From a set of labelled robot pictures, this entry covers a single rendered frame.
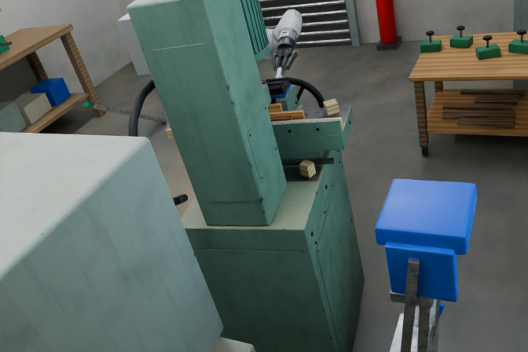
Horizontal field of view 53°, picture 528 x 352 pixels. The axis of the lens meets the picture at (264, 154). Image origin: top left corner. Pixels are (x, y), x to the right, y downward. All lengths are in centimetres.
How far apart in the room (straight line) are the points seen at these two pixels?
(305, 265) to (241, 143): 46
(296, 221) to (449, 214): 70
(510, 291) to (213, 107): 154
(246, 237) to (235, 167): 26
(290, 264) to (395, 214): 74
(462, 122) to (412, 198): 215
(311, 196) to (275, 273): 27
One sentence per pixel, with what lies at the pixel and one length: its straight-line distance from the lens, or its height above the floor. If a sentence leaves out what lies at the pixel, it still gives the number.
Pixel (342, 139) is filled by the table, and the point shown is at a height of 88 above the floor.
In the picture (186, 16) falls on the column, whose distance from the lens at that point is 135.
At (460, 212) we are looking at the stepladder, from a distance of 101.
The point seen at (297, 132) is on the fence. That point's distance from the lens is 182.
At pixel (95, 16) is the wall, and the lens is 596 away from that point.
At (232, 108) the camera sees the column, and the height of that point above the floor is 121.
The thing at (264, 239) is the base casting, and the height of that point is 76.
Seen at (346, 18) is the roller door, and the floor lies 26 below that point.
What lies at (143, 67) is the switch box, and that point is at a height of 134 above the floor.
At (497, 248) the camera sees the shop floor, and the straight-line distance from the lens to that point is 265.
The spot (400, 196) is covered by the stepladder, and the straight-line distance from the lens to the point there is 105.
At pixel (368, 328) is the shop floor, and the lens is 234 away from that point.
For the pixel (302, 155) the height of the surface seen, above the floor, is 83.
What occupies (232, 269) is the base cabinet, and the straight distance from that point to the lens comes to 179.
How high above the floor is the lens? 180
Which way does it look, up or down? 30 degrees down
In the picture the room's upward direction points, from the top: 15 degrees counter-clockwise
